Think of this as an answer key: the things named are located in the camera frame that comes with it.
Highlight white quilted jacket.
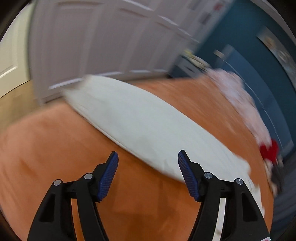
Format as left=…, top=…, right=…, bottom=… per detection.
left=63, top=76, right=266, bottom=240

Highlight dark grey knit garment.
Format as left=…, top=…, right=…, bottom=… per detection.
left=271, top=163, right=284, bottom=193

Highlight cream fleece garment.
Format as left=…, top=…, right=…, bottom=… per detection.
left=264, top=156, right=283, bottom=197

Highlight red garment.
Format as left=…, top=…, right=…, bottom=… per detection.
left=259, top=139, right=279, bottom=163

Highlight orange plush bedspread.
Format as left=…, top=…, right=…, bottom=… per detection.
left=1, top=77, right=273, bottom=240

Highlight blue upholstered headboard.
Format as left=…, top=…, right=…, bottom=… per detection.
left=214, top=44, right=295, bottom=158

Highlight pink floral quilt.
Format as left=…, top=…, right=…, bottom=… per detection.
left=207, top=68, right=271, bottom=147

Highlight cream room door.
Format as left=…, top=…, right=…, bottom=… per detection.
left=0, top=3, right=35, bottom=96

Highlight items on bedside table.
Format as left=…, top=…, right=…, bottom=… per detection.
left=183, top=49, right=211, bottom=70

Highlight blue bedside table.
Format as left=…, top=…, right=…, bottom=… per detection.
left=168, top=57, right=205, bottom=78

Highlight white panelled wardrobe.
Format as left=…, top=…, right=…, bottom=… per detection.
left=29, top=1, right=232, bottom=103

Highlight framed wall picture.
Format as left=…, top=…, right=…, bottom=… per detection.
left=256, top=26, right=295, bottom=84

